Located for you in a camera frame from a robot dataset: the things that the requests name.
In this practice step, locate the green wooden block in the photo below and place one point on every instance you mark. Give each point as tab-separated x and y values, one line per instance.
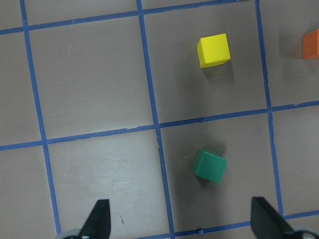
209	165

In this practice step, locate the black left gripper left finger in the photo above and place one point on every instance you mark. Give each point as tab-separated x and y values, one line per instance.
98	224

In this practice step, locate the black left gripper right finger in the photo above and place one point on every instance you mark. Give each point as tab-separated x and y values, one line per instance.
267	223

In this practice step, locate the orange wooden block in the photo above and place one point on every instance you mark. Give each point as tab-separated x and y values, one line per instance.
310	45

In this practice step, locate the yellow wooden block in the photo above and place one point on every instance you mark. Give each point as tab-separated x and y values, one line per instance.
213	50

